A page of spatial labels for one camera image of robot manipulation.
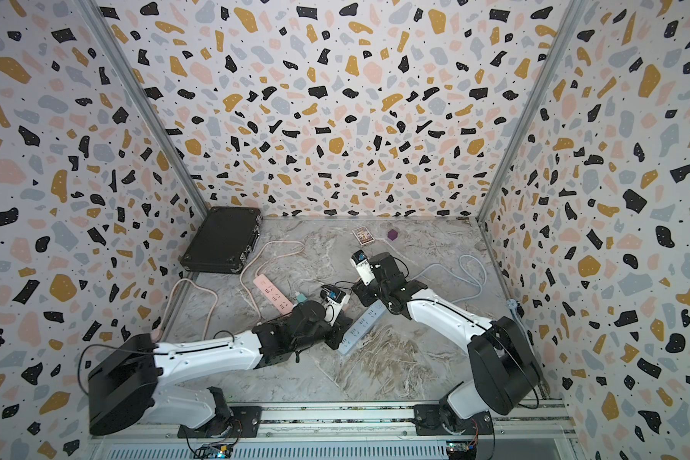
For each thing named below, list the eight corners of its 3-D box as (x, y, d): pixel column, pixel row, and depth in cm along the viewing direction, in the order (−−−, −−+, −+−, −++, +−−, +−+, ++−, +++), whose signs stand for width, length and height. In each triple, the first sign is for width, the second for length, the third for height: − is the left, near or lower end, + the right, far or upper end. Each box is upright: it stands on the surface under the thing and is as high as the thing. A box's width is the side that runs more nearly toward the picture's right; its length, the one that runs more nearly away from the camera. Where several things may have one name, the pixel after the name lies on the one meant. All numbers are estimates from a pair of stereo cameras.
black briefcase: (186, 274, 105) (177, 264, 100) (214, 217, 124) (207, 206, 119) (246, 275, 105) (240, 264, 100) (264, 218, 125) (260, 206, 120)
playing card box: (361, 246, 115) (361, 242, 114) (353, 233, 120) (353, 229, 118) (374, 241, 117) (374, 237, 115) (365, 228, 122) (365, 224, 120)
